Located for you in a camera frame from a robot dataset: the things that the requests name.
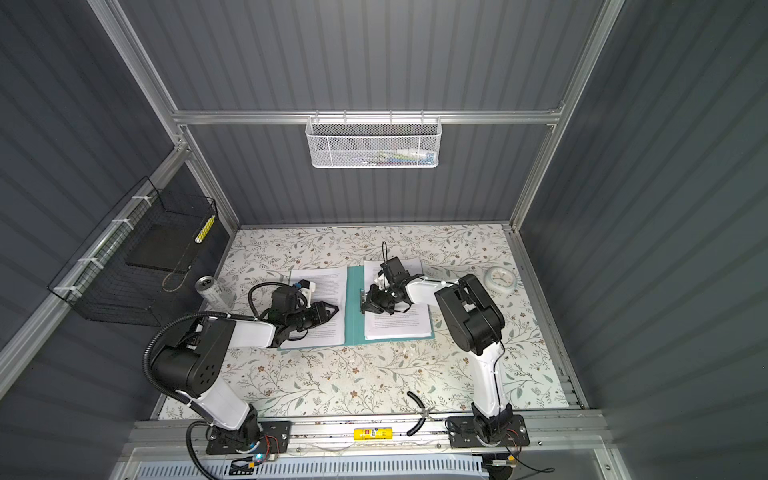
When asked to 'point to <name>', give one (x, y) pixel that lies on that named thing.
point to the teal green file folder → (354, 330)
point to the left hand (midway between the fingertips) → (334, 310)
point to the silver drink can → (218, 296)
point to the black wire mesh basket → (135, 270)
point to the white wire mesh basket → (372, 142)
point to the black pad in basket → (165, 246)
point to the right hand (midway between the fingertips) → (365, 309)
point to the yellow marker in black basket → (205, 229)
